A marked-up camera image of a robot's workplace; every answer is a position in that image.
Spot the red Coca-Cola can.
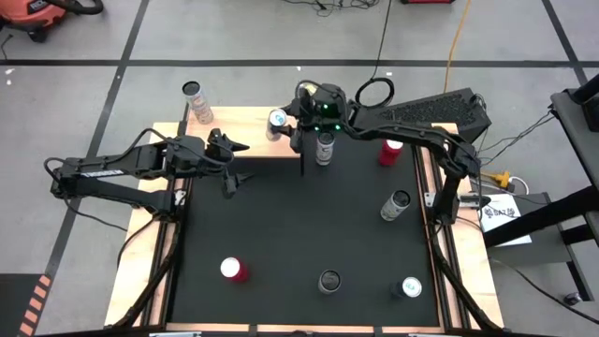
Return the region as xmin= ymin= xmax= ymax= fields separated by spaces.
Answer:
xmin=377 ymin=139 xmax=404 ymax=168
xmin=219 ymin=256 xmax=250 ymax=285

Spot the black computer tower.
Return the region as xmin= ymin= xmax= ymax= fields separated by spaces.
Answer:
xmin=349 ymin=87 xmax=492 ymax=152

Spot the wooden shelf with black frame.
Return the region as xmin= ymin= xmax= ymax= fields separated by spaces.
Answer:
xmin=180 ymin=100 xmax=306 ymax=178

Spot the orange shop vacuum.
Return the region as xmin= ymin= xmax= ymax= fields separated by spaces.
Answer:
xmin=0 ymin=0 xmax=69 ymax=44

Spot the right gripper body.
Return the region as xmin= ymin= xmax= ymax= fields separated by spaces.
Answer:
xmin=294 ymin=82 xmax=351 ymax=137

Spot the black orange striped floor mat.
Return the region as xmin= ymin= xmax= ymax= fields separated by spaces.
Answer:
xmin=0 ymin=273 xmax=53 ymax=337

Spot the Celsius Tropical Vibe can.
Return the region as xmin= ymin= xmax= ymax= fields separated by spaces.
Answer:
xmin=182 ymin=81 xmax=215 ymax=125

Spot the black vacuum hose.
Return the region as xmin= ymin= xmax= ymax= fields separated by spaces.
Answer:
xmin=44 ymin=0 xmax=105 ymax=16

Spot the white yellow Celsius can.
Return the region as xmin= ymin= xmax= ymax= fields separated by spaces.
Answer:
xmin=379 ymin=189 xmax=412 ymax=223

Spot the black equipment stand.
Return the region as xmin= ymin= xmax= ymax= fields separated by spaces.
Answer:
xmin=484 ymin=74 xmax=599 ymax=303

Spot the black aluminium table frame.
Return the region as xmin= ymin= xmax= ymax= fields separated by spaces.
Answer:
xmin=105 ymin=100 xmax=505 ymax=331

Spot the yellow power plug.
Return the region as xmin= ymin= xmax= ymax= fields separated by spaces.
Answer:
xmin=479 ymin=170 xmax=514 ymax=188

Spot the yellow extension cable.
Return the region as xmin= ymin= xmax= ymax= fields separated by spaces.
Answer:
xmin=442 ymin=0 xmax=472 ymax=94

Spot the dark grey can, bottom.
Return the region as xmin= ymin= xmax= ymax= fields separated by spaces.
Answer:
xmin=317 ymin=269 xmax=343 ymax=296

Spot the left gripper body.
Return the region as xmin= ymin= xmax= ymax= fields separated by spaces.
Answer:
xmin=175 ymin=135 xmax=238 ymax=198

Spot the white paper sheet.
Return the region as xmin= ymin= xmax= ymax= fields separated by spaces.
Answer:
xmin=477 ymin=192 xmax=533 ymax=248

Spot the black coiled cable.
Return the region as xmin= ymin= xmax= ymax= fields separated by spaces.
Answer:
xmin=354 ymin=0 xmax=396 ymax=112

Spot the blue silver Red Bull can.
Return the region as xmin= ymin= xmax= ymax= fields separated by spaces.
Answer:
xmin=391 ymin=276 xmax=423 ymax=300
xmin=265 ymin=108 xmax=289 ymax=142

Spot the Celsius Peach Vibe can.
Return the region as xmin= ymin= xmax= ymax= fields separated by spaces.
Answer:
xmin=314 ymin=130 xmax=336 ymax=167

